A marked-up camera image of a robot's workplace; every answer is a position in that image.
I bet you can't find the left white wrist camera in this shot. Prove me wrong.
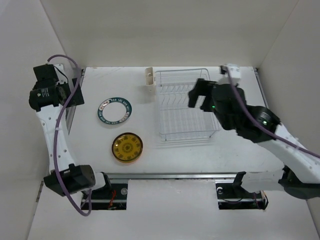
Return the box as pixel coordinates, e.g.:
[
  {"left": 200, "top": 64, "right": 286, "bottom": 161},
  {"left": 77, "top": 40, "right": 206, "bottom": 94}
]
[{"left": 53, "top": 64, "right": 68, "bottom": 82}]

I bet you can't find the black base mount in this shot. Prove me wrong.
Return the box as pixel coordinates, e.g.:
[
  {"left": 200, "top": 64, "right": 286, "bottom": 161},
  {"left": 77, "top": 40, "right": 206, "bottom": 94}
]
[
  {"left": 215, "top": 183, "right": 269, "bottom": 211},
  {"left": 91, "top": 183, "right": 128, "bottom": 211}
]

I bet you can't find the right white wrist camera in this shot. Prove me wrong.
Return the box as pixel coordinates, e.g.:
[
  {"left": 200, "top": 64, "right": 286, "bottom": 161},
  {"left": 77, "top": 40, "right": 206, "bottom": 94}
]
[{"left": 217, "top": 63, "right": 242, "bottom": 86}]

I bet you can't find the aluminium rail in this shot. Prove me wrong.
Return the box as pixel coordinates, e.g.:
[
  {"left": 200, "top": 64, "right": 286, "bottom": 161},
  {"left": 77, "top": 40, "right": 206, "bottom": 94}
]
[{"left": 107, "top": 173, "right": 237, "bottom": 180}]

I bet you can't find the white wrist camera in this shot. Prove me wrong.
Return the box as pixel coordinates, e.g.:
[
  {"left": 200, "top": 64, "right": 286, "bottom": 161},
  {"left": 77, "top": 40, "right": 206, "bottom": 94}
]
[
  {"left": 53, "top": 64, "right": 68, "bottom": 82},
  {"left": 217, "top": 63, "right": 242, "bottom": 86}
]

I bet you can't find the cream plastic cutlery holder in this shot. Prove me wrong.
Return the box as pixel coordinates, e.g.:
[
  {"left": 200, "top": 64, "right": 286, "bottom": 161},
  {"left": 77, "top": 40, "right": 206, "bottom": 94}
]
[{"left": 144, "top": 67, "right": 156, "bottom": 96}]

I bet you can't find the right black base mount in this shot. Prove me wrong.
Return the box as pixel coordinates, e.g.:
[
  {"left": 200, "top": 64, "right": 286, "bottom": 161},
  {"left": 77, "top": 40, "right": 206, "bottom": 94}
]
[{"left": 215, "top": 183, "right": 269, "bottom": 211}]

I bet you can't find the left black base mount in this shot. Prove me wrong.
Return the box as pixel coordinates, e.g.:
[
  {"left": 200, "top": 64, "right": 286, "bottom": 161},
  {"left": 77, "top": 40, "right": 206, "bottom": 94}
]
[{"left": 91, "top": 183, "right": 128, "bottom": 211}]

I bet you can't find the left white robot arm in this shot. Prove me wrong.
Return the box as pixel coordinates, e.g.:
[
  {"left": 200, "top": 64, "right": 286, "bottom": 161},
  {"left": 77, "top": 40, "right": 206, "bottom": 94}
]
[{"left": 28, "top": 64, "right": 112, "bottom": 199}]

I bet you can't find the white wire dish rack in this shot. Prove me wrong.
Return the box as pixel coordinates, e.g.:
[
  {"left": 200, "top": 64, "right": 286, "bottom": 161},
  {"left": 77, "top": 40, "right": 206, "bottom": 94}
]
[{"left": 154, "top": 68, "right": 221, "bottom": 142}]

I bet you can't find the brown patterned plate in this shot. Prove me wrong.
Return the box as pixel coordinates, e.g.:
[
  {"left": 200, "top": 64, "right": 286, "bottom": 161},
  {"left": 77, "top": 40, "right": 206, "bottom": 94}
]
[{"left": 114, "top": 155, "right": 141, "bottom": 164}]

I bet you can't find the yellow brown front plate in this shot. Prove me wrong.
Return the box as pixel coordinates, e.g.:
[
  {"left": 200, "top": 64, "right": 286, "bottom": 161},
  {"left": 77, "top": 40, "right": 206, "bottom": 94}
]
[{"left": 111, "top": 132, "right": 144, "bottom": 156}]

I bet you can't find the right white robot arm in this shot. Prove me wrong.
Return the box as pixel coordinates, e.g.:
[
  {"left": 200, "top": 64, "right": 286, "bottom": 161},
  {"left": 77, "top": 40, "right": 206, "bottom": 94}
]
[{"left": 188, "top": 78, "right": 320, "bottom": 200}]

